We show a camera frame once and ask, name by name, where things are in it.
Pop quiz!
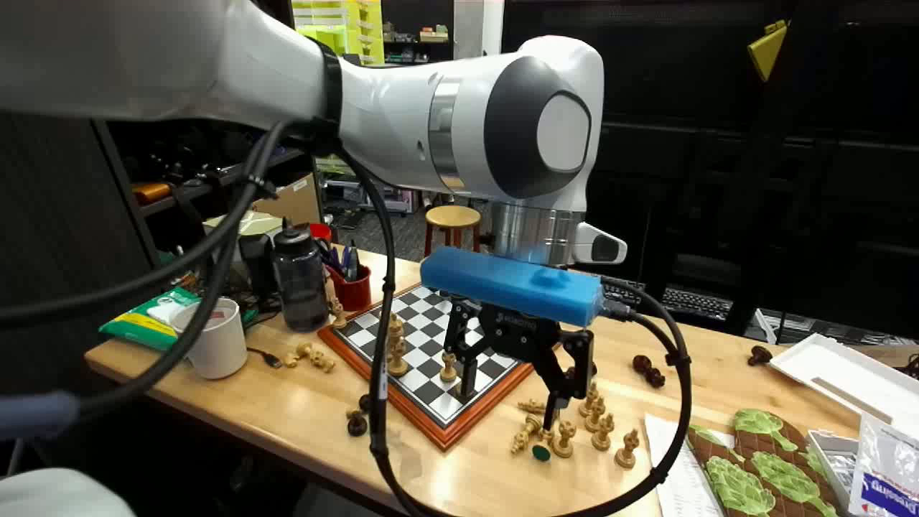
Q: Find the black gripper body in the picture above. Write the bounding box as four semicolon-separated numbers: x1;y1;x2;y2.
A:
445;297;595;398

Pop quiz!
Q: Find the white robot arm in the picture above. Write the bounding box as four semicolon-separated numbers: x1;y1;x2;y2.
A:
0;0;607;328

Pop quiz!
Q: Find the light wooden chess pieces cluster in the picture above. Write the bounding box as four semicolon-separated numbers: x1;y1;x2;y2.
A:
509;385;615;462

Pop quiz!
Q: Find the dark brown standing chess piece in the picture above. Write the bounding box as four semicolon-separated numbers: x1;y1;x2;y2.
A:
633;352;667;388

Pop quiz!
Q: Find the dark chess piece far right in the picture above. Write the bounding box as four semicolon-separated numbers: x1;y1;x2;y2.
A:
746;345;773;368

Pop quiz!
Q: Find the wooden framed chessboard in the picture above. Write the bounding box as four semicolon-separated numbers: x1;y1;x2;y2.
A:
320;284;531;451

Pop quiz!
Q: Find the wooden round stool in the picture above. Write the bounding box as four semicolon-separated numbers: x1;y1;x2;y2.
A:
426;204;483;250

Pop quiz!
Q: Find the red pen cup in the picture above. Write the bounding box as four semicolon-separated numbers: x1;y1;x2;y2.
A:
330;266;370;309

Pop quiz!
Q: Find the dark water bottle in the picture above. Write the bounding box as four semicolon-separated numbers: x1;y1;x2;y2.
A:
274;228;327;329

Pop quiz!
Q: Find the Chemex cardboard box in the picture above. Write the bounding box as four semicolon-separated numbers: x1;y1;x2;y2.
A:
205;208;284;240

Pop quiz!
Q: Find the white paper cup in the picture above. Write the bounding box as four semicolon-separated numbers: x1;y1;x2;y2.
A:
186;294;248;378

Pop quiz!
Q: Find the green wipes packet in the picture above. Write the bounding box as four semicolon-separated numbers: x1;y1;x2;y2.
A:
97;286;202;350

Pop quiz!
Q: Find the white plastic tray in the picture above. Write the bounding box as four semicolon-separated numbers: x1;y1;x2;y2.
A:
769;332;919;429

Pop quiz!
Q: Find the yellow triangular sign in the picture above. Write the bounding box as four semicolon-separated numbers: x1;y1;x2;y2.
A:
746;20;791;82

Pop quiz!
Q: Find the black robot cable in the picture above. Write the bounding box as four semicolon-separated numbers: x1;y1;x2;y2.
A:
0;118;696;517

